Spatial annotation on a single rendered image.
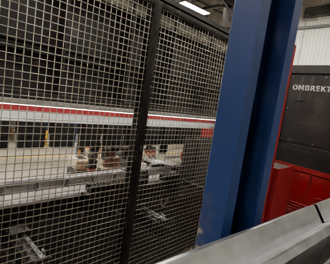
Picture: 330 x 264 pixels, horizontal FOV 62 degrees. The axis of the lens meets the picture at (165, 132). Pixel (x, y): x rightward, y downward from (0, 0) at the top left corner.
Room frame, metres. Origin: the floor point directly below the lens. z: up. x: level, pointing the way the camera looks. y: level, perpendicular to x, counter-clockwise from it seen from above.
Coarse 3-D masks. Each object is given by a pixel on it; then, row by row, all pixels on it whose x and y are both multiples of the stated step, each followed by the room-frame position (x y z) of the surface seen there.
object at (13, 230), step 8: (0, 232) 1.32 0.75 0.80; (8, 232) 1.22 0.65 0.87; (16, 232) 1.20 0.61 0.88; (24, 240) 1.20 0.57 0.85; (16, 248) 1.14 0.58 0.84; (24, 248) 1.12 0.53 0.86; (8, 256) 1.21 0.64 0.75; (16, 256) 1.16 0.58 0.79; (24, 256) 1.10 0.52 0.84; (32, 256) 1.07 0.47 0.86; (40, 256) 1.09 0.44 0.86
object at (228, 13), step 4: (224, 0) 2.76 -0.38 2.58; (228, 0) 2.74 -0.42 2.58; (232, 0) 2.76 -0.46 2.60; (220, 4) 2.80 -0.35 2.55; (224, 4) 2.67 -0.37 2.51; (228, 4) 2.76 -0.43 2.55; (232, 4) 2.79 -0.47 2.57; (224, 8) 2.87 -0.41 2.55; (228, 8) 2.63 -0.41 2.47; (232, 8) 2.80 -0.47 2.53; (224, 12) 2.85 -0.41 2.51; (228, 12) 2.62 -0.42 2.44; (232, 12) 2.80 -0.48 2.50; (224, 16) 2.84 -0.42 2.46; (228, 16) 2.81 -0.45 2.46; (232, 16) 2.80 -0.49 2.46; (224, 20) 2.83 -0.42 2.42; (228, 20) 2.80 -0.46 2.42; (224, 24) 2.83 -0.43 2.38; (228, 24) 2.61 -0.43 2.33; (228, 28) 2.80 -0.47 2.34
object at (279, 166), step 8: (280, 168) 3.16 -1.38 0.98; (288, 168) 3.23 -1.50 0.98; (272, 176) 3.04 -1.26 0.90; (280, 176) 3.08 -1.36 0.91; (288, 176) 3.26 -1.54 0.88; (272, 184) 3.03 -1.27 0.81; (280, 184) 3.11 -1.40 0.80; (288, 184) 3.30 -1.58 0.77; (272, 192) 3.02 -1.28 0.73; (280, 192) 3.15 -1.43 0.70; (288, 192) 3.34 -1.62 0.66; (272, 200) 3.01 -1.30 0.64; (280, 200) 3.19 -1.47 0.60; (272, 208) 3.04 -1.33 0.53; (280, 208) 3.23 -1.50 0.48; (264, 216) 3.04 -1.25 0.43; (272, 216) 3.08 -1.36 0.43
